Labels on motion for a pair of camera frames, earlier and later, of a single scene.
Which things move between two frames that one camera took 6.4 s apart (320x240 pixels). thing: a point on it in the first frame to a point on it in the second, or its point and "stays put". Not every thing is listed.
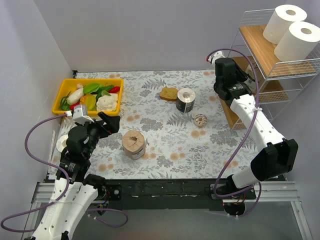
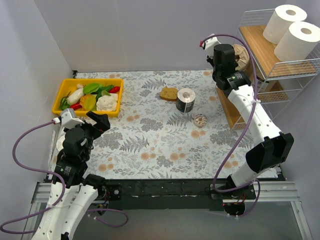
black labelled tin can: [186, 98] stays put
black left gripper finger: [112, 127] to [103, 123]
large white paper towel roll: [279, 21] stays put
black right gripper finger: [112, 121] to [94, 116]
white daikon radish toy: [75, 97] stays put
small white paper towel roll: [299, 43] stays put
